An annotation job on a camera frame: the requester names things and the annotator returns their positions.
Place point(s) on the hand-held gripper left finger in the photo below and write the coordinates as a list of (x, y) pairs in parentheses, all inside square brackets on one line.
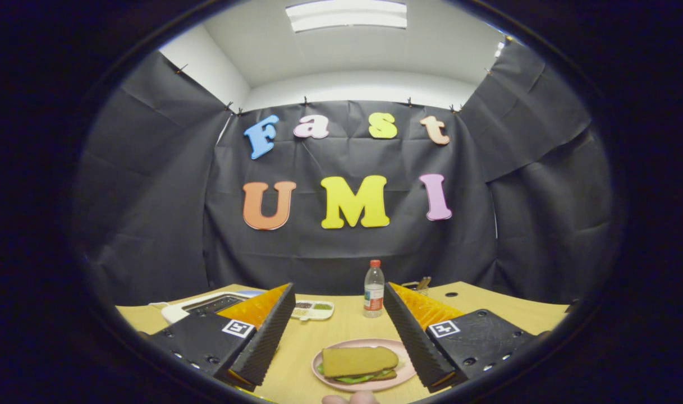
[(268, 336)]

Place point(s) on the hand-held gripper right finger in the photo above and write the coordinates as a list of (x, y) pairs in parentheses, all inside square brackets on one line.
[(414, 339)]

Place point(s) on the brown toast slice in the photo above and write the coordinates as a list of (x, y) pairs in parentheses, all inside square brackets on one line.
[(387, 375), (358, 360)]

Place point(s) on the green lettuce leaf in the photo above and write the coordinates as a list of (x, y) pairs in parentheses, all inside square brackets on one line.
[(352, 380)]

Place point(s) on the pink round plate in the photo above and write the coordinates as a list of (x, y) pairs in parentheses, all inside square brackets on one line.
[(408, 367)]

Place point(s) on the small blue plate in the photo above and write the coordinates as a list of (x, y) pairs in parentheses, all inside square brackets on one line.
[(251, 293)]

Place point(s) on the white divided condiment tray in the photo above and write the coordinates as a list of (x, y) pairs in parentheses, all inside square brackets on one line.
[(313, 310)]

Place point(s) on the clear red-capped water bottle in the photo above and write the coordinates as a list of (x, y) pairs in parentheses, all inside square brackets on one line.
[(374, 292)]

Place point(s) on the white toaster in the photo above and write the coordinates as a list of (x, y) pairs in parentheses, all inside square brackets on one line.
[(175, 311)]

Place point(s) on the black backdrop cloth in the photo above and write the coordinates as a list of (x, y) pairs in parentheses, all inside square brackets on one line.
[(347, 252)]

